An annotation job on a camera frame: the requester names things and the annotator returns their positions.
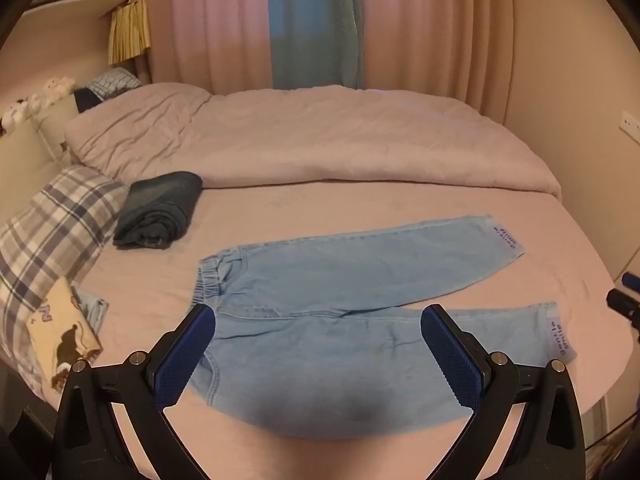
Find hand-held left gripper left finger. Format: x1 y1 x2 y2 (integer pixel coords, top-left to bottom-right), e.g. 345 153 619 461
52 304 226 480

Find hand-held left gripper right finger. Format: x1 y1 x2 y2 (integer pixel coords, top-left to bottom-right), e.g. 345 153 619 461
421 304 587 480

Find light blue denim pants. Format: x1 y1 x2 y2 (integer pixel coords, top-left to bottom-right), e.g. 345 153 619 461
191 215 578 441

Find pink bed sheet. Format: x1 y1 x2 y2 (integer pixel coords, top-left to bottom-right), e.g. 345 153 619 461
0 180 636 480

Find small light blue garment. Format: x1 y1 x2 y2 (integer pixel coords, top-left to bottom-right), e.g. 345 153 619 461
70 285 110 333

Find yellow printed garment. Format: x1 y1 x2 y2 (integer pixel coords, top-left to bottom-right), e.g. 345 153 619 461
25 276 103 393

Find dark folded jeans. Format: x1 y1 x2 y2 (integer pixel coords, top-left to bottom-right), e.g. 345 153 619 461
113 171 203 250

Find large plaid pillow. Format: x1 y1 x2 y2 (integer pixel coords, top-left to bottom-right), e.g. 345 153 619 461
0 165 131 386

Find pink duvet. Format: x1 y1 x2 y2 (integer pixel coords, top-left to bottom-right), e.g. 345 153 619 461
65 82 563 203

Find cream headboard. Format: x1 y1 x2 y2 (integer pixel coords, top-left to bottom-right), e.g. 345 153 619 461
0 92 81 221

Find small plaid pillow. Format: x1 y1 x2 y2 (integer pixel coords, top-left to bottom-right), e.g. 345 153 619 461
75 66 143 111

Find white plush toy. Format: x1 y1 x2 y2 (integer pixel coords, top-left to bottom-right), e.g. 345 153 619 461
30 76 76 108

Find pink curtain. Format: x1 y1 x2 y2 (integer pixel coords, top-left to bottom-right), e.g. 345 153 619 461
145 0 273 96
357 0 516 121

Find yellow fringed cloth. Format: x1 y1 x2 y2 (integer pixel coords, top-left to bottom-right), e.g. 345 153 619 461
109 0 152 66

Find blue curtain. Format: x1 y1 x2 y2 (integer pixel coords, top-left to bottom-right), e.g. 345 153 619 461
265 0 363 91

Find white wall socket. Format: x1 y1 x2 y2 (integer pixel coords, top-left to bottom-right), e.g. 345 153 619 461
620 111 640 143

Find wall shelf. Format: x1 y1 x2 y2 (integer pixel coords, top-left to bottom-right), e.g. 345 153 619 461
20 0 131 20

